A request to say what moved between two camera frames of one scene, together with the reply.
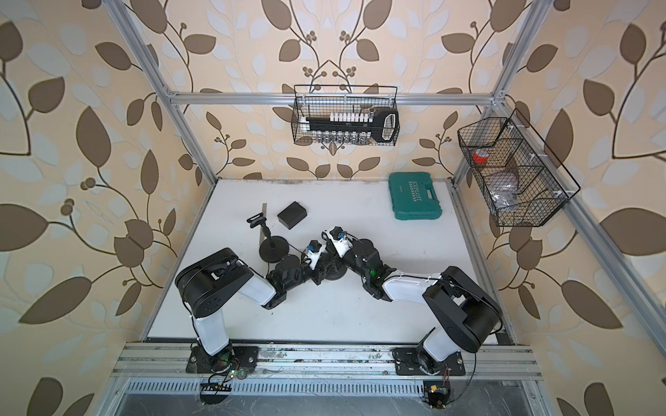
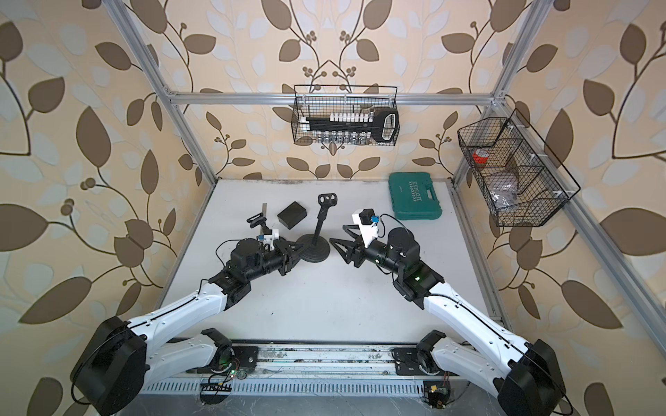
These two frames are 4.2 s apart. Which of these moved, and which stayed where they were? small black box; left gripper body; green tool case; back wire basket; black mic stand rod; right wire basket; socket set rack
Moved: left gripper body
Stayed: back wire basket; right wire basket; black mic stand rod; green tool case; small black box; socket set rack
